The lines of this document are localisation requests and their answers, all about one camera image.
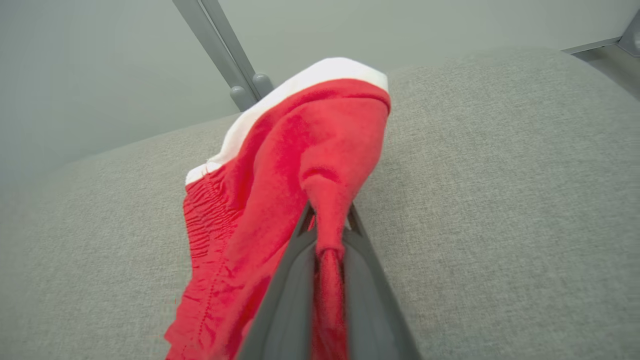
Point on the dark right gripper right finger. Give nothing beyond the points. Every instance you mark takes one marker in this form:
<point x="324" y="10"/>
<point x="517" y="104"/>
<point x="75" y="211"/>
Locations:
<point x="370" y="310"/>

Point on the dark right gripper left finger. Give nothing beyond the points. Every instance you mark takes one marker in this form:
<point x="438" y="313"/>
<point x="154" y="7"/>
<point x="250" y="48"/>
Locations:
<point x="285" y="310"/>

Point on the red shorts with white stripe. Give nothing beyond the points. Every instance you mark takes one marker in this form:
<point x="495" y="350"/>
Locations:
<point x="270" y="175"/>

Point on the grey fabric sofa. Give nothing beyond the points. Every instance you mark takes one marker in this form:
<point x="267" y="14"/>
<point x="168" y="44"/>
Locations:
<point x="500" y="200"/>

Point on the grey metal partition post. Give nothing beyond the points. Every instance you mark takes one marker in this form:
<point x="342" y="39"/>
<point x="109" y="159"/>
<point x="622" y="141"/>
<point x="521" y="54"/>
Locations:
<point x="210" y="45"/>
<point x="235" y="45"/>

